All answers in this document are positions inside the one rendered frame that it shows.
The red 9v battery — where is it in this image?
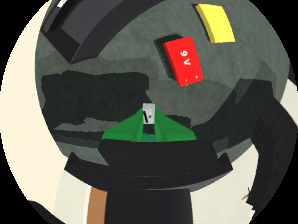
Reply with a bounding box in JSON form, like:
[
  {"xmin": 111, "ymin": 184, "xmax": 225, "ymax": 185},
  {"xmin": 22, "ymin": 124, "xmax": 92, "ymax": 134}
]
[{"xmin": 163, "ymin": 37, "xmax": 203, "ymax": 87}]

